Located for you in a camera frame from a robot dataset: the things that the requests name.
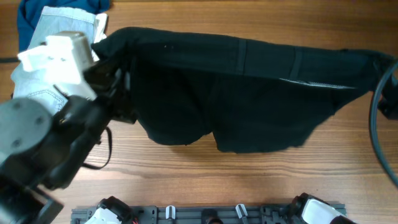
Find black shorts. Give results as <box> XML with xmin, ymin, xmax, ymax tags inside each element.
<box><xmin>92</xmin><ymin>27</ymin><xmax>393</xmax><ymax>153</ymax></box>

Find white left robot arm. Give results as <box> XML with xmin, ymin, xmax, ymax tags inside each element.
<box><xmin>1</xmin><ymin>31</ymin><xmax>134</xmax><ymax>223</ymax></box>

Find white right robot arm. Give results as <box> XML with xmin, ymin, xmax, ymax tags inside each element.
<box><xmin>290</xmin><ymin>59</ymin><xmax>397</xmax><ymax>224</ymax></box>

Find white garment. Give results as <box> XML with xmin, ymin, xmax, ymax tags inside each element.
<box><xmin>93</xmin><ymin>13</ymin><xmax>108</xmax><ymax>44</ymax></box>

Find light blue denim jeans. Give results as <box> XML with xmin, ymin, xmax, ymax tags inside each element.
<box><xmin>11</xmin><ymin>6</ymin><xmax>97</xmax><ymax>114</ymax></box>

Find dark blue garment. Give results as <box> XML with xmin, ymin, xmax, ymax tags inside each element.
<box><xmin>17</xmin><ymin>0</ymin><xmax>111</xmax><ymax>51</ymax></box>

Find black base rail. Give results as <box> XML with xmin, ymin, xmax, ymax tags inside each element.
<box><xmin>70</xmin><ymin>203</ymin><xmax>346</xmax><ymax>224</ymax></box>

